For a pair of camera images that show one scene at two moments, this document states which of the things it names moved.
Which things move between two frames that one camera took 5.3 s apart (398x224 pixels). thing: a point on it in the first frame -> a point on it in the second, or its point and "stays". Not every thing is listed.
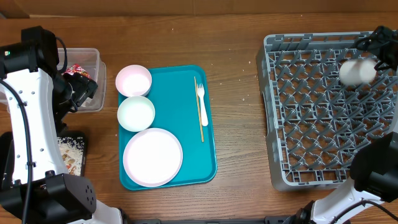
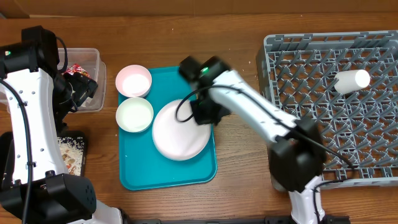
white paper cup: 357,71 -> 351,80
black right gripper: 379,42 -> 205,115
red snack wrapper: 76,68 stays
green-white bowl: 135,113 stays
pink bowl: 133,80 stays
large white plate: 152,157 -> 180,140
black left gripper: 87,88 stays
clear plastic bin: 89,59 stays
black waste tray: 73,146 stays
